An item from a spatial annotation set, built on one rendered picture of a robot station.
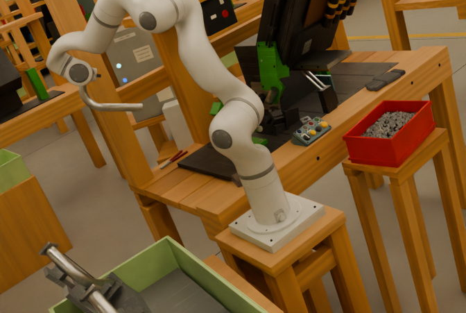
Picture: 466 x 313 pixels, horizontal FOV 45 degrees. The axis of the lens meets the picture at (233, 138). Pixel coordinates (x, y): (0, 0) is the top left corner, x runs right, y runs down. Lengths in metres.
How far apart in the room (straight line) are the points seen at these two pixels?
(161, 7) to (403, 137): 1.03
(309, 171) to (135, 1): 1.01
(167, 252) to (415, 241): 0.96
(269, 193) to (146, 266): 0.45
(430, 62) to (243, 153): 1.38
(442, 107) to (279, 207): 1.39
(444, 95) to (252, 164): 1.45
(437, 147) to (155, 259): 1.14
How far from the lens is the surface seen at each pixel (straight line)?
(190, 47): 1.61
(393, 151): 2.07
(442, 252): 2.98
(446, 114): 2.97
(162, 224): 2.57
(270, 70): 2.39
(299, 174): 2.18
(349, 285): 1.96
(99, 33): 1.77
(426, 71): 2.77
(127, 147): 2.41
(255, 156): 1.67
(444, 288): 2.78
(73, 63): 1.88
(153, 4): 1.55
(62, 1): 2.29
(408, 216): 2.19
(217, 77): 1.63
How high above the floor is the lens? 1.83
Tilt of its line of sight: 22 degrees down
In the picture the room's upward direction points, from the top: 20 degrees counter-clockwise
